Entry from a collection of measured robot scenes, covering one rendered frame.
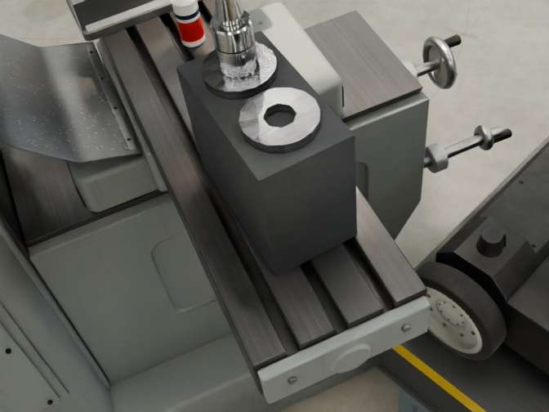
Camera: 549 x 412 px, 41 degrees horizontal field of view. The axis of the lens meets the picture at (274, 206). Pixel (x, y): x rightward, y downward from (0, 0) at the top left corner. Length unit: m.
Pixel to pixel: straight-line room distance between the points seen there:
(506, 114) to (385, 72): 1.04
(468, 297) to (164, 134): 0.59
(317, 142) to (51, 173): 0.71
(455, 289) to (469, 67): 1.39
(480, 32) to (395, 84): 1.33
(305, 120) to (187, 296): 0.83
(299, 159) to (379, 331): 0.24
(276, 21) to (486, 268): 0.60
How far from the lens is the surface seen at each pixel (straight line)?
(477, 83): 2.53
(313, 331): 0.86
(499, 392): 1.44
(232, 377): 1.68
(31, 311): 1.35
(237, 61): 0.83
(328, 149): 0.78
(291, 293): 0.89
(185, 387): 1.69
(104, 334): 1.56
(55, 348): 1.45
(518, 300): 1.34
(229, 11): 0.80
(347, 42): 1.51
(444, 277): 1.31
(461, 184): 2.22
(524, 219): 1.41
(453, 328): 1.42
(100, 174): 1.23
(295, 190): 0.80
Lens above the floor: 1.70
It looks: 51 degrees down
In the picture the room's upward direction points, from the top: 10 degrees counter-clockwise
